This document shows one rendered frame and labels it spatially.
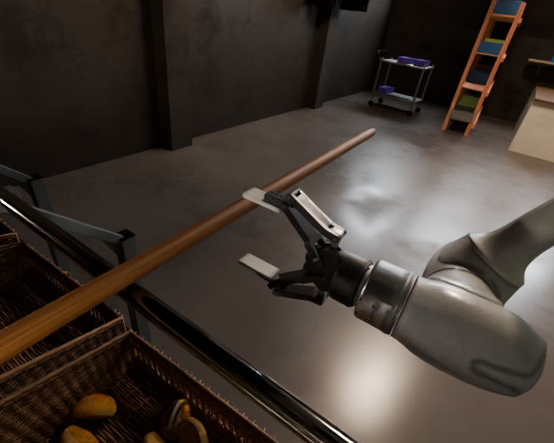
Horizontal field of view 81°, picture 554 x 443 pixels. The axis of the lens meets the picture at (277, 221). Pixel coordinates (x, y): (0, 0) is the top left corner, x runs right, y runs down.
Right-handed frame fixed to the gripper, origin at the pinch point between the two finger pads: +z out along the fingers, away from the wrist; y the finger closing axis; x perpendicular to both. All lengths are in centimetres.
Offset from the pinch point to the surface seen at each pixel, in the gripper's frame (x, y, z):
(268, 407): -20.5, 3.1, -18.4
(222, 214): -0.7, -0.8, 5.5
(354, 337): 95, 120, -11
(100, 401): -20, 55, 27
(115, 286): -21.6, -0.1, 4.8
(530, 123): 608, 74, -84
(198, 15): 264, -15, 277
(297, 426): -20.4, 2.9, -21.9
